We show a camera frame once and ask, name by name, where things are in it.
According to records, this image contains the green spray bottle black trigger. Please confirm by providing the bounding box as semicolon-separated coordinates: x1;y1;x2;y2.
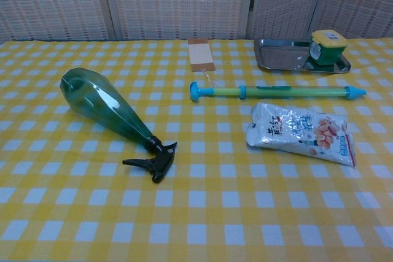
60;67;178;183

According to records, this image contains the green blue water pump toy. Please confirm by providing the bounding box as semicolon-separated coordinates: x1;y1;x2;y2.
189;81;368;103

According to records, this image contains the yellow white checkered tablecloth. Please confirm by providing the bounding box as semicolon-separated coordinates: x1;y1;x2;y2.
0;37;393;262

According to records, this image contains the stainless steel tray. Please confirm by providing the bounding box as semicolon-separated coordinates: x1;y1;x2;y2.
253;38;352;74

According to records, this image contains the white snack bag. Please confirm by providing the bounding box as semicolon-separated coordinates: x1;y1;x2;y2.
246;102;357;169

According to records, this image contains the woven folding screen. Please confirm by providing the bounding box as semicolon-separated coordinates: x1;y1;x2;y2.
0;0;393;42

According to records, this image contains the green box yellow lid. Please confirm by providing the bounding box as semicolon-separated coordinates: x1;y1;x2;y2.
307;29;349;66

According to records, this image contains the tan paper bookmark with string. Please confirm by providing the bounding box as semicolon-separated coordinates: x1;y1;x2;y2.
187;38;222;88

